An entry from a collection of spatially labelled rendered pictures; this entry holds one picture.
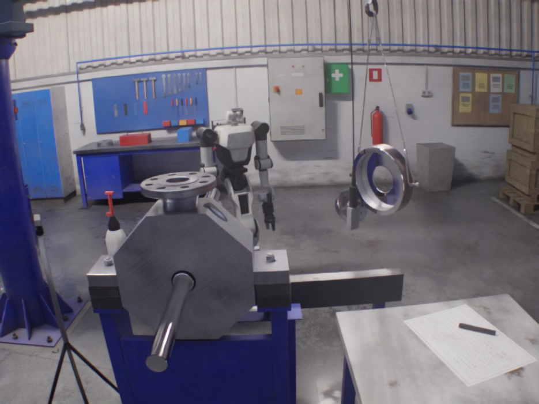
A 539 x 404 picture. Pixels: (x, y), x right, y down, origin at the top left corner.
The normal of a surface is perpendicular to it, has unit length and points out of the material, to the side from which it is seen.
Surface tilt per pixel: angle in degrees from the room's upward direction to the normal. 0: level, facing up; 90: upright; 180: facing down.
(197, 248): 90
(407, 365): 0
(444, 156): 93
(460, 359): 0
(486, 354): 0
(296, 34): 90
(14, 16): 90
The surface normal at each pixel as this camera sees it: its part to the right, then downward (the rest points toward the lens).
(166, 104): -0.02, 0.27
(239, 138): 0.43, 0.22
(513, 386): -0.04, -0.96
